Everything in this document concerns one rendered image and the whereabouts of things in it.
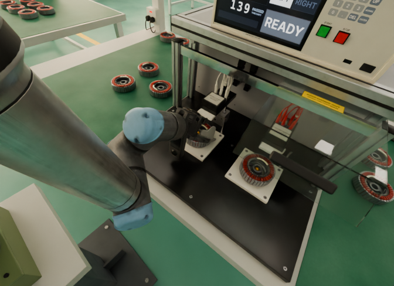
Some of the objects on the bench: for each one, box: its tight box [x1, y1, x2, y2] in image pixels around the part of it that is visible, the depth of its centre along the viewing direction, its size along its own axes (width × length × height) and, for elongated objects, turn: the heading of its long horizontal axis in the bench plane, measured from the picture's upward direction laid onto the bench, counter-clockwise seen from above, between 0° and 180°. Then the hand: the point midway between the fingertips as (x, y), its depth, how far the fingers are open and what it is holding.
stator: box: [186, 121, 211, 148], centre depth 69 cm, size 11×11×4 cm
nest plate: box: [185, 131, 225, 162], centre depth 71 cm, size 15×15×1 cm
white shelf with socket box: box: [145, 0, 167, 33], centre depth 114 cm, size 35×37×46 cm
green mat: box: [41, 35, 188, 145], centre depth 103 cm, size 94×61×1 cm, turn 139°
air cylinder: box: [212, 109, 230, 127], centre depth 77 cm, size 5×8×6 cm
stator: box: [138, 62, 159, 77], centre depth 101 cm, size 11×11×4 cm
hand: (199, 132), depth 69 cm, fingers closed on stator, 13 cm apart
